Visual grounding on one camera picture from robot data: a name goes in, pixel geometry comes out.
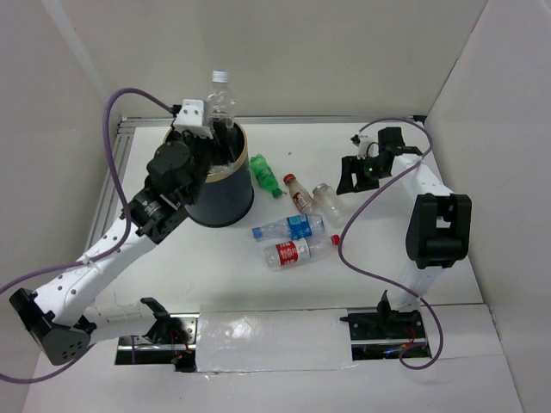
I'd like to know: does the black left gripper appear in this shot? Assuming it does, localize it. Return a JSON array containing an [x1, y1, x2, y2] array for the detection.
[[172, 120, 238, 206]]

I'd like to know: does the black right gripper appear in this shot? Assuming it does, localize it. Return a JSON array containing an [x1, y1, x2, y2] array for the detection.
[[336, 154, 389, 194]]

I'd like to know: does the clear capless plastic bottle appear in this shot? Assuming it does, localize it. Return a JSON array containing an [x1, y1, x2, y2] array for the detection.
[[313, 182, 347, 228]]

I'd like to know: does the clear white-cap water bottle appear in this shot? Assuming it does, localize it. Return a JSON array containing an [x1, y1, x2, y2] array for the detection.
[[207, 71, 236, 127]]

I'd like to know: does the green plastic soda bottle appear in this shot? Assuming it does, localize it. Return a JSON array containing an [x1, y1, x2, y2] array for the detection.
[[249, 154, 283, 199]]

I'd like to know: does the small red-cap drink bottle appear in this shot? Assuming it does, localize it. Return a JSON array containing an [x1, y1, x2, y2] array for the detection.
[[283, 174, 314, 214]]

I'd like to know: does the blue label water bottle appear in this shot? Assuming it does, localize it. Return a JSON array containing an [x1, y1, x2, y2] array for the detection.
[[251, 214, 325, 241]]

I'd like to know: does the red label water bottle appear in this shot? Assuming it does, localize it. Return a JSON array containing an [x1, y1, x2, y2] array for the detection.
[[263, 234, 340, 271]]

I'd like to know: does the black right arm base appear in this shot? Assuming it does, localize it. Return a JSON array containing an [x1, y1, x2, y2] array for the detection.
[[339, 291, 431, 361]]

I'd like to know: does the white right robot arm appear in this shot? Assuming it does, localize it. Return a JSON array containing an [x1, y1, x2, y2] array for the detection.
[[337, 126, 472, 337]]

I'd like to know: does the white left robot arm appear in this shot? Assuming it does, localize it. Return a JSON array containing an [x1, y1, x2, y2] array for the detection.
[[9, 128, 227, 366]]

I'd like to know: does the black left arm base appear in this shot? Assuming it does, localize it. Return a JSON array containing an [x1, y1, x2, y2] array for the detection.
[[115, 298, 199, 373]]

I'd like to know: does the dark round waste bin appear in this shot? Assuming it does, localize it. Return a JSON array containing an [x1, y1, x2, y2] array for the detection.
[[164, 122, 254, 228]]

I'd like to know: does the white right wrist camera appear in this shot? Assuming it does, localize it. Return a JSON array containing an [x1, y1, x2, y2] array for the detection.
[[350, 134, 378, 160]]

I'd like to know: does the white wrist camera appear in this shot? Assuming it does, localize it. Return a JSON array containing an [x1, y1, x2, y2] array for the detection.
[[350, 134, 378, 160], [172, 99, 214, 140]]

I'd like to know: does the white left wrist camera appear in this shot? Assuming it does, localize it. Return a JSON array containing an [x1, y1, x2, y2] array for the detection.
[[172, 99, 214, 140]]

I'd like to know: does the aluminium rail frame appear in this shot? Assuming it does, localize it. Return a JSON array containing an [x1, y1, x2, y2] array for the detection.
[[84, 121, 136, 250]]

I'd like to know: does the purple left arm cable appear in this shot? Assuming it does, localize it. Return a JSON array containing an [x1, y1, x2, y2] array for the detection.
[[0, 88, 182, 384]]

